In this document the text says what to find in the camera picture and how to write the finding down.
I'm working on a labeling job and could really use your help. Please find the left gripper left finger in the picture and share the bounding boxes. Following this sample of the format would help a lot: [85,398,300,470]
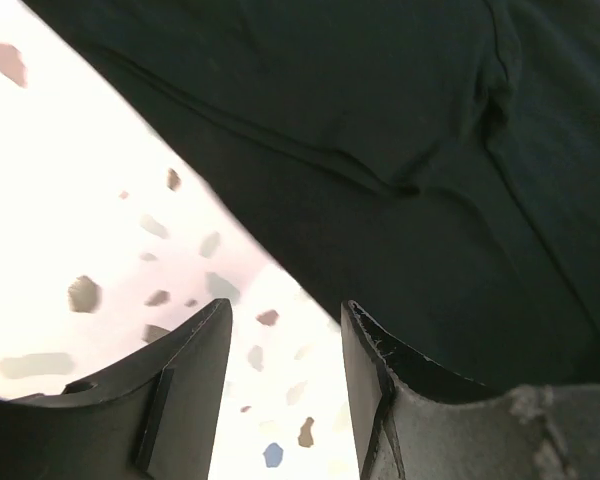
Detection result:
[0,299,232,480]

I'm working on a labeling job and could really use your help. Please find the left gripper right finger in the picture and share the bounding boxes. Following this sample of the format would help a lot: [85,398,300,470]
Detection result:
[341,301,600,480]

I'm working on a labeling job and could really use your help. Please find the black t shirt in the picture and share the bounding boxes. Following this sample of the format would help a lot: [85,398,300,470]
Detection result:
[31,0,600,390]

